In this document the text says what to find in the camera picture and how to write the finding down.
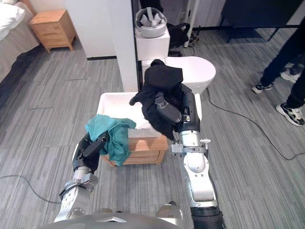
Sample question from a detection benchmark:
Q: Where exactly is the person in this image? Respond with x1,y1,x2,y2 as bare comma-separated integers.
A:
279,57,305,84
251,14,305,127

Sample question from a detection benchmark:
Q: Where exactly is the dark cloth on floor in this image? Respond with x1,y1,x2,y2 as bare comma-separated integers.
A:
13,51,37,70

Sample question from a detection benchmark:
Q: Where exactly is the white VR headset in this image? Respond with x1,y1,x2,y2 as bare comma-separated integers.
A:
135,7,167,39

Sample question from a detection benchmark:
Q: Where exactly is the white toilet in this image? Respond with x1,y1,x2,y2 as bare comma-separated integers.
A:
164,55,217,95

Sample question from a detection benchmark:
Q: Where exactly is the white laundry hamper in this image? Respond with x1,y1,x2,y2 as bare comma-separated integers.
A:
97,92,203,139

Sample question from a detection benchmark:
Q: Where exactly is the long black floor cable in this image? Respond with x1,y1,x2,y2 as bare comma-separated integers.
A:
205,87,305,161

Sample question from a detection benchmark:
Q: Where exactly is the black garment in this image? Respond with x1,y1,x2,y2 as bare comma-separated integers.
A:
129,59,193,141

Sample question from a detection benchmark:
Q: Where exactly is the black office chair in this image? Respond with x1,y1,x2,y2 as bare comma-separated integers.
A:
166,22,192,49

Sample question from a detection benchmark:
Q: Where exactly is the white quilt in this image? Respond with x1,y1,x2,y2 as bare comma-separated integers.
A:
0,3,26,42

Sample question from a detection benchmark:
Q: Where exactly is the grey floor cable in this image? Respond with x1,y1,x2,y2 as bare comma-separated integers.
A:
0,175,62,204

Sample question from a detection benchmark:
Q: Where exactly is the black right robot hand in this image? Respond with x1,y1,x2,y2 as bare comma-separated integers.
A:
154,92,202,133

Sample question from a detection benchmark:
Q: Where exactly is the teal cloth garment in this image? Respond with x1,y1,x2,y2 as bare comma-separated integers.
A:
85,114,137,167

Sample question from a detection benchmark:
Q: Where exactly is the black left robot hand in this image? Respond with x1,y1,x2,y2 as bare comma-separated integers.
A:
72,133,109,174

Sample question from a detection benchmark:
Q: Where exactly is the wooden nightstand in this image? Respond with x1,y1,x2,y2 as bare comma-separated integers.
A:
29,9,77,53

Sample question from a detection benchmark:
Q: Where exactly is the black table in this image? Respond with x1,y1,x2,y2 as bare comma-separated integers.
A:
218,0,305,44

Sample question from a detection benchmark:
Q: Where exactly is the bed with beige skirt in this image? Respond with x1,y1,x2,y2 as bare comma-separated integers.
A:
0,0,41,83

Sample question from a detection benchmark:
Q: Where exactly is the low wooden stand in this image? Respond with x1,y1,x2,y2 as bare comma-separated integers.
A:
100,136,169,168

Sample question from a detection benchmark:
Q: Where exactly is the silver robot torso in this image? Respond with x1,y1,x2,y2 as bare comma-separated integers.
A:
35,201,184,229

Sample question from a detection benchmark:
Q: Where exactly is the white pedestal box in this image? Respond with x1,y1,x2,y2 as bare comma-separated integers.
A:
134,29,171,62

